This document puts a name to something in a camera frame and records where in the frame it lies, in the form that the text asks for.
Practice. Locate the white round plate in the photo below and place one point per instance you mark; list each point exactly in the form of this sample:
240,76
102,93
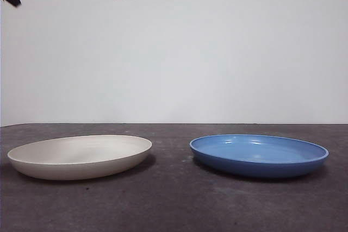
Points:
79,156

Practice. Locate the blue round plate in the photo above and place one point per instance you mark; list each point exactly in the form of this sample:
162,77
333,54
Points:
255,158

